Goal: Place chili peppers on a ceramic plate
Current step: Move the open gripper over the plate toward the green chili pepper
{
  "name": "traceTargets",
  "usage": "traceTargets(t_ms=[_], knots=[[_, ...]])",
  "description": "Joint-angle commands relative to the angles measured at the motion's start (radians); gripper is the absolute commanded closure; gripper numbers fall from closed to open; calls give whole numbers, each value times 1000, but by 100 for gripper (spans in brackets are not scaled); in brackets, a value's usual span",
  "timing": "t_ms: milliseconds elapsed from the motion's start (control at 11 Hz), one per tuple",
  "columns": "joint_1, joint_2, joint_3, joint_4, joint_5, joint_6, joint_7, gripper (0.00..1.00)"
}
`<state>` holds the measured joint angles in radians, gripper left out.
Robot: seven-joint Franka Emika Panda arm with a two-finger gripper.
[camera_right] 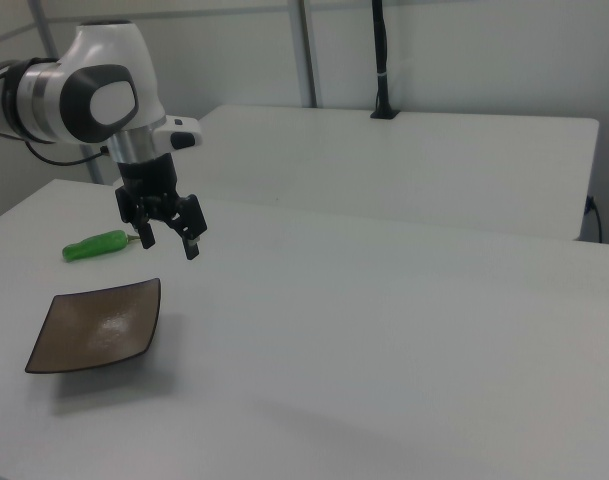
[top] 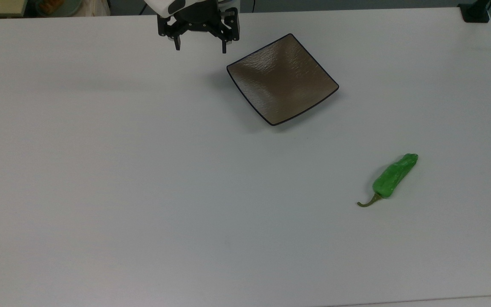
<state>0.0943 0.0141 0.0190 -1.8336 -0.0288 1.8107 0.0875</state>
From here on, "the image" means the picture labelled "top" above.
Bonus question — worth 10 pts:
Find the white cloth bundle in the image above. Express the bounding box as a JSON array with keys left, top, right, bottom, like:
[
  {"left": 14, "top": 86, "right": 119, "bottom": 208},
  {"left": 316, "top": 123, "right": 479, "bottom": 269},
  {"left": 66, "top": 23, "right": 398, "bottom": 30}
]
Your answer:
[{"left": 83, "top": 0, "right": 111, "bottom": 17}]

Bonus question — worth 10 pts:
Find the black table clamp mount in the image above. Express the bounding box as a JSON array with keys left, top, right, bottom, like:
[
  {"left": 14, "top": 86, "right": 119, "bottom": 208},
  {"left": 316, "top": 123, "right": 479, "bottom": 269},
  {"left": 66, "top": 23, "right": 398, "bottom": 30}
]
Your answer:
[{"left": 458, "top": 0, "right": 491, "bottom": 23}]

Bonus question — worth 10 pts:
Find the square brown ceramic plate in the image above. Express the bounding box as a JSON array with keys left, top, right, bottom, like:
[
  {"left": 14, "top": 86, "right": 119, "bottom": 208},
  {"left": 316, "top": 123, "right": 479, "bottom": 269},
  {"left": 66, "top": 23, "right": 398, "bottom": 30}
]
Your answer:
[{"left": 226, "top": 33, "right": 340, "bottom": 127}]

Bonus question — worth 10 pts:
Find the round green dish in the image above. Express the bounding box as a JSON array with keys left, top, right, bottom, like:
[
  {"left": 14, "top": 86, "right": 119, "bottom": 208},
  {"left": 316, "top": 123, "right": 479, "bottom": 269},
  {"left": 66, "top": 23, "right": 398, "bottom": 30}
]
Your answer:
[{"left": 35, "top": 0, "right": 83, "bottom": 17}]

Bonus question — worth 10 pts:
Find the green chili pepper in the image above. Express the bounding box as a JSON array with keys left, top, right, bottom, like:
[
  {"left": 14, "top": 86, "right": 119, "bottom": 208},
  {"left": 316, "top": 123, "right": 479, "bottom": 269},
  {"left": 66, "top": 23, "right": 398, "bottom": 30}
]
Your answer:
[{"left": 357, "top": 153, "right": 419, "bottom": 208}]

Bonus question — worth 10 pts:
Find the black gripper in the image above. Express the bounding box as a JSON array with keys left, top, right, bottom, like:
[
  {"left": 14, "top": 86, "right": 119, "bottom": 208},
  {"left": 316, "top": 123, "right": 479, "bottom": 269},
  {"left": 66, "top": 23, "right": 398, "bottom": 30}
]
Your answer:
[{"left": 157, "top": 0, "right": 241, "bottom": 54}]

